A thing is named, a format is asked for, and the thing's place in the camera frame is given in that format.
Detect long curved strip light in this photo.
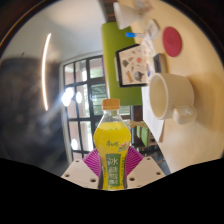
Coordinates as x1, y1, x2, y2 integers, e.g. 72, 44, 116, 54
41, 32, 53, 112

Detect wooden chairs with green seats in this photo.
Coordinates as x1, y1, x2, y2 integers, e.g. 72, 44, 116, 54
128, 119, 150, 148

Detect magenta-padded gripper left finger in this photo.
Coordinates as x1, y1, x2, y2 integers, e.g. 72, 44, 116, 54
61, 148, 103, 190

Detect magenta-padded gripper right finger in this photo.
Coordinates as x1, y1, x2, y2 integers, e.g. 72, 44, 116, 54
124, 145, 167, 190

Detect white printed paper sheet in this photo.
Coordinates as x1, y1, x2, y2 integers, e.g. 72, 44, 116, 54
141, 85, 165, 144

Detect small blue-capped white bottle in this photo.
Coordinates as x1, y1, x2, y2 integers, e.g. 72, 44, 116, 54
125, 31, 146, 39

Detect yellow drink bottle orange cap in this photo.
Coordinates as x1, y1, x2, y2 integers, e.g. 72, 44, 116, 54
93, 98, 132, 191

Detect white ceramic mug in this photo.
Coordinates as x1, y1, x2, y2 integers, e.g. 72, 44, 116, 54
148, 72, 198, 125

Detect black pendant ceiling lamps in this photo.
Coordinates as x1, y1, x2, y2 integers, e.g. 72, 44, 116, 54
60, 87, 83, 108

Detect green upholstered booth bench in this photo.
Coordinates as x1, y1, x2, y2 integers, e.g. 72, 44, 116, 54
101, 21, 144, 107

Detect flat round red coaster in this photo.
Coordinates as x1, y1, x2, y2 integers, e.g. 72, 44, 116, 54
162, 26, 183, 58

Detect black-framed tablet with pictures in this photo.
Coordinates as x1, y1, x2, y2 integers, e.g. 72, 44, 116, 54
115, 44, 151, 88

